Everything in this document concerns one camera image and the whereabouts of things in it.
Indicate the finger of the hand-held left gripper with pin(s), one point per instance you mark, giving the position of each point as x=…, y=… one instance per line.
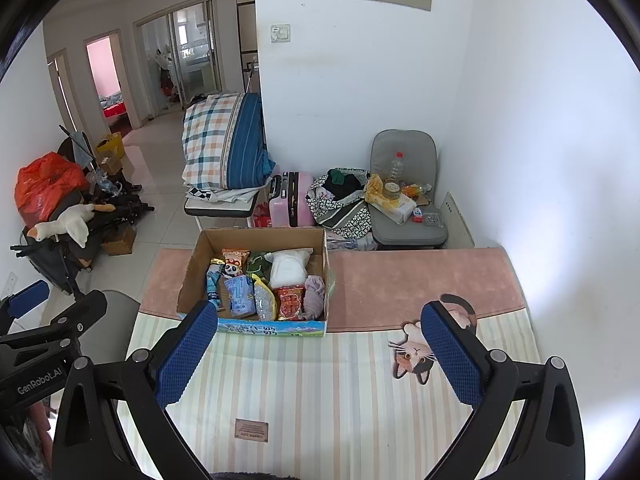
x=27, y=297
x=82, y=310

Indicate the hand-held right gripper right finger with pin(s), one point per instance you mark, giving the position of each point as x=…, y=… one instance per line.
x=450, y=355

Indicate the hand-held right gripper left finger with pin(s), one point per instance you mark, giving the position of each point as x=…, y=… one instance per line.
x=185, y=355

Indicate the long blue snack packet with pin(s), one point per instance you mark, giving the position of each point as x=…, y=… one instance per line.
x=214, y=285

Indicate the light blue clear packet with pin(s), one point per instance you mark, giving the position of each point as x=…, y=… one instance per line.
x=239, y=295

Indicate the cardboard box with blue print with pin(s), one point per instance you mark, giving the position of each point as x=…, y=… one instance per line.
x=272, y=327

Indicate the yellow and silver packet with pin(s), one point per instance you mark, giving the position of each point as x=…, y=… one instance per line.
x=265, y=302

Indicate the panda print snack packet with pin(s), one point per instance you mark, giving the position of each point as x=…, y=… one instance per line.
x=232, y=267

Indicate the red patterned packet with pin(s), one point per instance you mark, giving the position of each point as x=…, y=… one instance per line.
x=290, y=302

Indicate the dark green packet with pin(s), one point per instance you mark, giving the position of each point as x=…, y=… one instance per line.
x=257, y=262

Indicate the white soft packet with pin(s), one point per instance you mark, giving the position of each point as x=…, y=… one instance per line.
x=290, y=270

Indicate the purple cloth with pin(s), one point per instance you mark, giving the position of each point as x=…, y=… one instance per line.
x=315, y=295

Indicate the grey round chair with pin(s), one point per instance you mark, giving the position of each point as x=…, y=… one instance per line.
x=122, y=310

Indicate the black stroller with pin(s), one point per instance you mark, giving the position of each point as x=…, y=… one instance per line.
x=50, y=260

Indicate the small brown cardboard box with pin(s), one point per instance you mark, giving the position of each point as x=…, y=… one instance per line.
x=120, y=242

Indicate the white goose plush toy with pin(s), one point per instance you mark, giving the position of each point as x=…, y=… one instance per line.
x=75, y=222

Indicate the orange plastic bag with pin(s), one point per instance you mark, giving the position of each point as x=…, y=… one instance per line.
x=45, y=185

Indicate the pink striped cat-print blanket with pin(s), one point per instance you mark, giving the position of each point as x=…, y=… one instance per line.
x=325, y=385

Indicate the white board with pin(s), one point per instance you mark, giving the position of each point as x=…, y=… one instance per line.
x=457, y=225

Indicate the dark fleece clothing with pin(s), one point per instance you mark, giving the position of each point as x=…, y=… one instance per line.
x=245, y=476

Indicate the small red box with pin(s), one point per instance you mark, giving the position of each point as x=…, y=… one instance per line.
x=418, y=216

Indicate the white tissue pack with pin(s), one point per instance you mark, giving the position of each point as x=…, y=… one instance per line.
x=400, y=207

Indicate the red gift bag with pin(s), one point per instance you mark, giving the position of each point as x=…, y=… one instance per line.
x=262, y=216

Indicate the white black-patterned folded cloth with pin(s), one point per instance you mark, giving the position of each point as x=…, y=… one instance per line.
x=220, y=195

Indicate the yellow paper bag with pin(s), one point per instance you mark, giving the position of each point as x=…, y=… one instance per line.
x=110, y=145

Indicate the orange packet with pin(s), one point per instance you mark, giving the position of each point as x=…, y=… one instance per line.
x=415, y=190

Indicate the black and white patterned bag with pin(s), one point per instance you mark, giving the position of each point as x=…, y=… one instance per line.
x=345, y=220

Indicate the glass jar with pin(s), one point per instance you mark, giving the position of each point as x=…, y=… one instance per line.
x=392, y=190

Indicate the yellow plastic bag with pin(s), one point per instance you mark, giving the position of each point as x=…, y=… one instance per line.
x=375, y=195

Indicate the pink suitcase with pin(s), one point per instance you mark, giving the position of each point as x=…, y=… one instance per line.
x=300, y=200

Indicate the clear plastic bottle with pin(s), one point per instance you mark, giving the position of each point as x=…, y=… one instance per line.
x=396, y=167

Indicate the red bedding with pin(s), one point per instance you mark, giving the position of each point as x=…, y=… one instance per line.
x=117, y=110

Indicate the plaid quilt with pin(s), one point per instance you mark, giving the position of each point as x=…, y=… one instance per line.
x=210, y=135

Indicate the grey cushioned chair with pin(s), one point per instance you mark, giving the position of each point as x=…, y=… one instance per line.
x=400, y=142

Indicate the blue striped quilt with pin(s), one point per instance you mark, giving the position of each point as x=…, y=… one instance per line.
x=247, y=140

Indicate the wall switch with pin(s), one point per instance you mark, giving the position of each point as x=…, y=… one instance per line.
x=280, y=33

